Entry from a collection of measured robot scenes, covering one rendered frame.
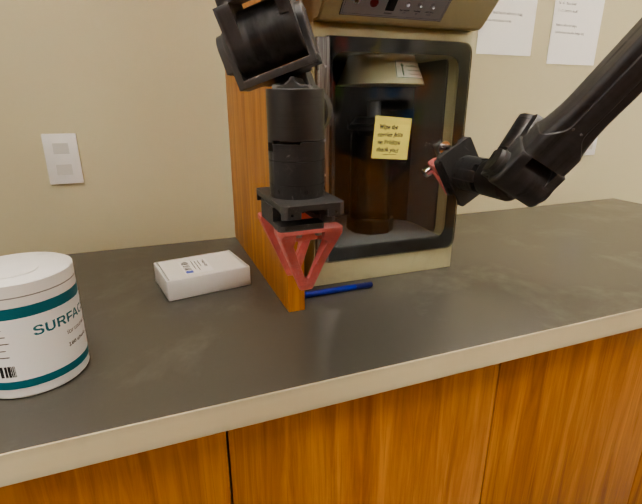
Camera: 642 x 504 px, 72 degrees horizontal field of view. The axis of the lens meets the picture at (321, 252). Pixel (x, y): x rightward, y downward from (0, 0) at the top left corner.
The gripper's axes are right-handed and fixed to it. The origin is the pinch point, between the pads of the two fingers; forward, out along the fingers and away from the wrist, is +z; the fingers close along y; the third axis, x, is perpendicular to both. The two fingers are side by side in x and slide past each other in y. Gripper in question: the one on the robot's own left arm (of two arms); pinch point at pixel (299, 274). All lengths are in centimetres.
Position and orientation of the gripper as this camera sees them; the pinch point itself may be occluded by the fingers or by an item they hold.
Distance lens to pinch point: 49.8
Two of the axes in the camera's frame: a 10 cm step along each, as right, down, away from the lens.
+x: -9.3, 1.3, -3.5
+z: 0.0, 9.4, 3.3
